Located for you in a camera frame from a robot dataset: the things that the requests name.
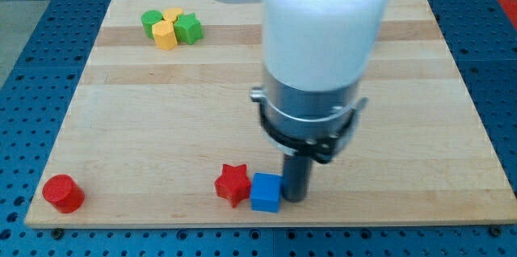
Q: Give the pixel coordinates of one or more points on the yellow hexagon block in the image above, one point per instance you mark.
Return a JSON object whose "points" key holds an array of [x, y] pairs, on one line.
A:
{"points": [[164, 35]]}

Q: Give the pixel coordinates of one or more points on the wooden board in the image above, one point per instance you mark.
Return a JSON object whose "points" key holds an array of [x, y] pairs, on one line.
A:
{"points": [[148, 130]]}

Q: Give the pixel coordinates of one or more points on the green cylinder block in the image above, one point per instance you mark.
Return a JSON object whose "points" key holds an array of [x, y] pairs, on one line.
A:
{"points": [[148, 19]]}

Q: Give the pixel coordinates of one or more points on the red star block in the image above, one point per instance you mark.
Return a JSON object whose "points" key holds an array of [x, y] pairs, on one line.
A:
{"points": [[233, 184]]}

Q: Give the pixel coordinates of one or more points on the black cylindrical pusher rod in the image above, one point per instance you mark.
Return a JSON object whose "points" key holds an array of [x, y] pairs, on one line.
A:
{"points": [[295, 178]]}

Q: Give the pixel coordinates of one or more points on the green star block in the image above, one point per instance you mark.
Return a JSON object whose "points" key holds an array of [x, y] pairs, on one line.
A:
{"points": [[188, 29]]}

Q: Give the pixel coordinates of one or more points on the blue cube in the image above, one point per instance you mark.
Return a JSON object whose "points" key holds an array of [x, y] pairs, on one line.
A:
{"points": [[265, 193]]}

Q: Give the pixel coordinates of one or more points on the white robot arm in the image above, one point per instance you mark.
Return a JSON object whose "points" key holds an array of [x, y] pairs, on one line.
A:
{"points": [[315, 53]]}

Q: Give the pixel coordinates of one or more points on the yellow cylinder block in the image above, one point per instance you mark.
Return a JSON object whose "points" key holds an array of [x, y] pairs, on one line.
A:
{"points": [[172, 14]]}

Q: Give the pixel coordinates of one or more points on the red cylinder block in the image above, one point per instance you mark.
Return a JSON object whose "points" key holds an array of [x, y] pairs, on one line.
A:
{"points": [[62, 192]]}

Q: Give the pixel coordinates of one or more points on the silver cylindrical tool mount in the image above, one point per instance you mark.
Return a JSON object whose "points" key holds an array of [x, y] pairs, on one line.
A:
{"points": [[314, 124]]}

